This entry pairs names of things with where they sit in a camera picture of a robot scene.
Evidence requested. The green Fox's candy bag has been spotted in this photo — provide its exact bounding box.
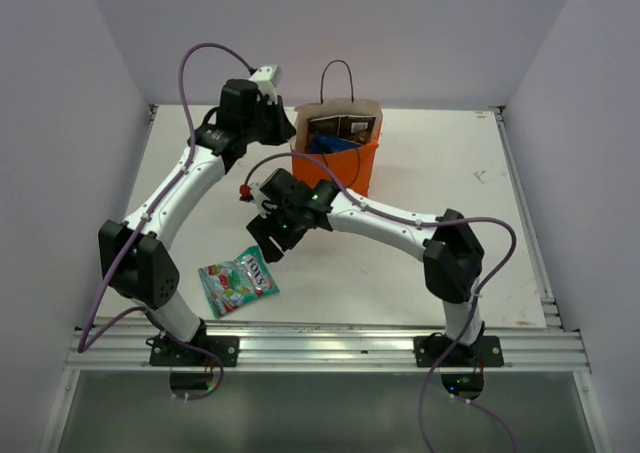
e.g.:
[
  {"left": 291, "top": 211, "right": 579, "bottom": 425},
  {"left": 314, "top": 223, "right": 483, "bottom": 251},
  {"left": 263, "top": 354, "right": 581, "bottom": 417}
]
[{"left": 198, "top": 246, "right": 280, "bottom": 319}]

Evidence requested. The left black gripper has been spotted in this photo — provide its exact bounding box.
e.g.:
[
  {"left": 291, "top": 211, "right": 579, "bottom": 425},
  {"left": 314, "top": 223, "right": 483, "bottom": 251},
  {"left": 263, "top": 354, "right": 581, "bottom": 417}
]
[{"left": 242, "top": 95, "right": 296, "bottom": 146}]

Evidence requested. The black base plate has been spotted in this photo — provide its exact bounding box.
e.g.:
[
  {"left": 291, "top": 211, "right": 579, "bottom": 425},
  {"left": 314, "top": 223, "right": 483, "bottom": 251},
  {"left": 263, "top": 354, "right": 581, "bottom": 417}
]
[
  {"left": 145, "top": 334, "right": 240, "bottom": 367},
  {"left": 413, "top": 332, "right": 505, "bottom": 368}
]

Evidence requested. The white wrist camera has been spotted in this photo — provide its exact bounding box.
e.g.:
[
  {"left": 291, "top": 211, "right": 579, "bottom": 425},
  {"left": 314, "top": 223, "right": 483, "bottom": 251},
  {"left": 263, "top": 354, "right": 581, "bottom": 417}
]
[
  {"left": 249, "top": 64, "right": 282, "bottom": 103},
  {"left": 239, "top": 183, "right": 273, "bottom": 214}
]

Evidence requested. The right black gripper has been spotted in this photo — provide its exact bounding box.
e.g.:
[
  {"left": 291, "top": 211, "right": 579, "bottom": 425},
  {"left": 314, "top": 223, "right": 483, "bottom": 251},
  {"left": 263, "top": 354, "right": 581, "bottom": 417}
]
[{"left": 247, "top": 204, "right": 307, "bottom": 264}]

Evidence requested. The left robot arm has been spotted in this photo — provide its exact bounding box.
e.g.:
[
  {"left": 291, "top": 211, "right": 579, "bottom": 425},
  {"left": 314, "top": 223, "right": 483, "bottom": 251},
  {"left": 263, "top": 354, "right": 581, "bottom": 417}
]
[{"left": 99, "top": 65, "right": 295, "bottom": 366}]

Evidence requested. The brown snack bag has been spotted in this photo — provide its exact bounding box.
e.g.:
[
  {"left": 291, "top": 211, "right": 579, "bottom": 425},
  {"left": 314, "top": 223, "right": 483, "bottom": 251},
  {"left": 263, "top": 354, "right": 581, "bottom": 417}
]
[{"left": 307, "top": 115, "right": 376, "bottom": 150}]

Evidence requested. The orange paper bag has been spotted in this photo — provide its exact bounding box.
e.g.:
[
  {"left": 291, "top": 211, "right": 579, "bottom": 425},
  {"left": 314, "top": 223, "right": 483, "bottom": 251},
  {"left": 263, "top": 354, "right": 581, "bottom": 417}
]
[{"left": 290, "top": 84, "right": 383, "bottom": 195}]

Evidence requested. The aluminium rail frame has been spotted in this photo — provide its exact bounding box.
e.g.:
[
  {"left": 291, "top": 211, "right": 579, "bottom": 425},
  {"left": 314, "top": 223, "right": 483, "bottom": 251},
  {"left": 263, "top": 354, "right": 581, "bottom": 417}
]
[{"left": 65, "top": 319, "right": 590, "bottom": 373}]

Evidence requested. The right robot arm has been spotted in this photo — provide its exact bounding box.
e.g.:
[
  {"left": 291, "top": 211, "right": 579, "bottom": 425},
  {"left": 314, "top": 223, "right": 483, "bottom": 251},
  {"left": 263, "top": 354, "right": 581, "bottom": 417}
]
[{"left": 240, "top": 169, "right": 484, "bottom": 366}]

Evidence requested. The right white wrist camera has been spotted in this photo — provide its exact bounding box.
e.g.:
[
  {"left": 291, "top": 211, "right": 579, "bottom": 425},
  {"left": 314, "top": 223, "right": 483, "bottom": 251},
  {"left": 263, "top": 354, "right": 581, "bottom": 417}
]
[{"left": 239, "top": 183, "right": 273, "bottom": 214}]

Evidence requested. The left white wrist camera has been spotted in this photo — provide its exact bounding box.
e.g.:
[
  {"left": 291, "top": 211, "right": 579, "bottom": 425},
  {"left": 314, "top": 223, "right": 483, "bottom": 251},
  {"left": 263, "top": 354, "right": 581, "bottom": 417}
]
[{"left": 249, "top": 64, "right": 282, "bottom": 103}]

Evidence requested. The blue sea salt chips bag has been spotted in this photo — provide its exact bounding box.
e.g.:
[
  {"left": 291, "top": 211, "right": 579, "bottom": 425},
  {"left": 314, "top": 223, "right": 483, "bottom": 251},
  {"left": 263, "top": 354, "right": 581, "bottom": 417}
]
[{"left": 308, "top": 134, "right": 360, "bottom": 154}]

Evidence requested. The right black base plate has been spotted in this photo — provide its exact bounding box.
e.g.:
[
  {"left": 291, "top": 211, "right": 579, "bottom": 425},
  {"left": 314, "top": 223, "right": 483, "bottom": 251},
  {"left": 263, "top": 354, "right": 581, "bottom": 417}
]
[{"left": 413, "top": 332, "right": 505, "bottom": 368}]

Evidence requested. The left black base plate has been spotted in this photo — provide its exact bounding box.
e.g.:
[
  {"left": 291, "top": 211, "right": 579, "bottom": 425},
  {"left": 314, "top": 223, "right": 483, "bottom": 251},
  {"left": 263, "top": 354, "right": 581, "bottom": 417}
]
[{"left": 145, "top": 334, "right": 240, "bottom": 367}]

